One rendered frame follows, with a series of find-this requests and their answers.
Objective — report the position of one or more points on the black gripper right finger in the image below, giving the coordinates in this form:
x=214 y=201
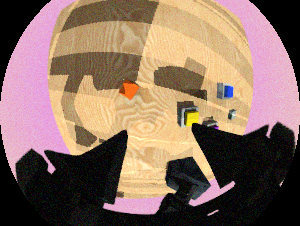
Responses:
x=226 y=152

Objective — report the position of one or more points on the blue button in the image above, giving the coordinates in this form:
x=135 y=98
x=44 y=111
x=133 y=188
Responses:
x=224 y=91

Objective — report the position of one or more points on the orange block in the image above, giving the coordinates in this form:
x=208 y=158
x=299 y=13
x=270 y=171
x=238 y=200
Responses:
x=128 y=89

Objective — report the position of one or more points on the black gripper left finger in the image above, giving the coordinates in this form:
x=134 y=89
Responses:
x=97 y=169

